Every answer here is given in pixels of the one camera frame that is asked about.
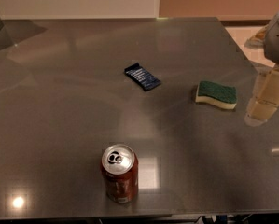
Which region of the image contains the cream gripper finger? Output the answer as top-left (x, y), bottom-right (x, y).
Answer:
top-left (244, 65), bottom-right (279, 127)

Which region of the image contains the green and yellow sponge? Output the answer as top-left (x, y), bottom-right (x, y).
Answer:
top-left (195, 81), bottom-right (237, 110)

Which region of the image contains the red coke can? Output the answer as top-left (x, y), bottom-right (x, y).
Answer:
top-left (100, 144), bottom-right (138, 203)

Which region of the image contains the blue rxbar blueberry wrapper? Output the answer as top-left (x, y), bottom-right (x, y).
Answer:
top-left (124, 63), bottom-right (161, 91)

